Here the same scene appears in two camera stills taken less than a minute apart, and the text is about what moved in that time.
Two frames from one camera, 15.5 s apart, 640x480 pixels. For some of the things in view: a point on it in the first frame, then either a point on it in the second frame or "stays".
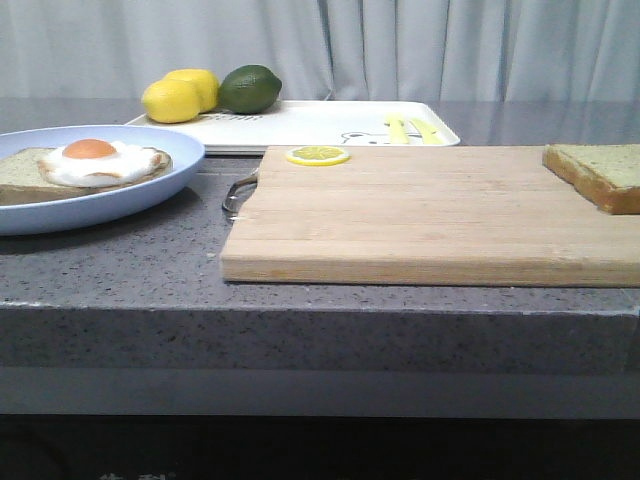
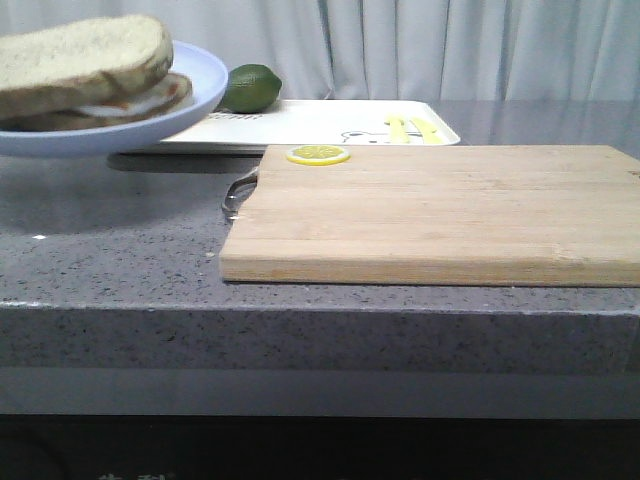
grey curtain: (420, 50) stays
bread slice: (22, 180) → (58, 121)
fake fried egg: (93, 163) → (166, 96)
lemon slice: (318, 156) stays
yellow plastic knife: (430, 135) stays
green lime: (249, 89) stays
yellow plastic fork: (398, 132) stays
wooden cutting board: (428, 215) stays
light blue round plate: (81, 212) → (209, 88)
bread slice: (608, 174) → (70, 65)
